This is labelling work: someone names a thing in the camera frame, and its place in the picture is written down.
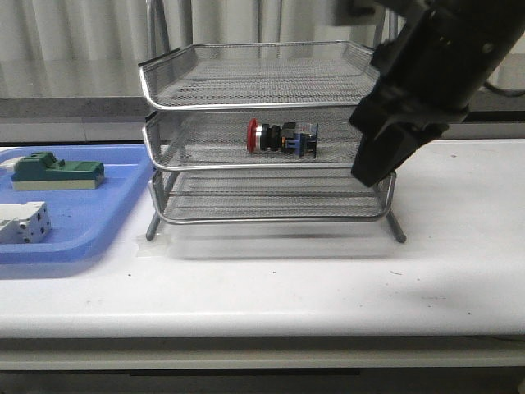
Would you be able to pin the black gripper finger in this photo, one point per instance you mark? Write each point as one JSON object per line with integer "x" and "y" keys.
{"x": 419, "y": 137}
{"x": 385, "y": 144}

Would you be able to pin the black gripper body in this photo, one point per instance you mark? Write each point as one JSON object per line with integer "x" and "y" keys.
{"x": 439, "y": 60}

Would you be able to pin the silver mesh tray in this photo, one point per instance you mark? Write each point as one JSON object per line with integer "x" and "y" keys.
{"x": 193, "y": 140}
{"x": 259, "y": 75}
{"x": 268, "y": 195}

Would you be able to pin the red emergency push button switch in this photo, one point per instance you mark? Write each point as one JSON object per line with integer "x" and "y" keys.
{"x": 298, "y": 138}

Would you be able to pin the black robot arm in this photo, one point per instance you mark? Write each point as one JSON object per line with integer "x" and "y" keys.
{"x": 428, "y": 75}

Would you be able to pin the silver mesh top tray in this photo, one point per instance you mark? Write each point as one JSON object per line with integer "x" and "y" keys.
{"x": 259, "y": 75}

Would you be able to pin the silver mesh bottom tray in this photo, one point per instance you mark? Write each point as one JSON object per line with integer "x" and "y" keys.
{"x": 268, "y": 195}

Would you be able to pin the clear tape strip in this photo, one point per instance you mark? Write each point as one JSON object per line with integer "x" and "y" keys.
{"x": 160, "y": 246}

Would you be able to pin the blue plastic tray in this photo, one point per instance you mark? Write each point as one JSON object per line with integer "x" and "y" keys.
{"x": 83, "y": 222}

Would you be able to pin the green and beige terminal block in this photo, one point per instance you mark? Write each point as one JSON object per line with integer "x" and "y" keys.
{"x": 43, "y": 171}

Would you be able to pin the small white component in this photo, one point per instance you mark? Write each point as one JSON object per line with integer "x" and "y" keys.
{"x": 7, "y": 167}

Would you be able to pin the grey metal rack frame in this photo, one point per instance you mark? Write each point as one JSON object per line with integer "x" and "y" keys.
{"x": 158, "y": 43}

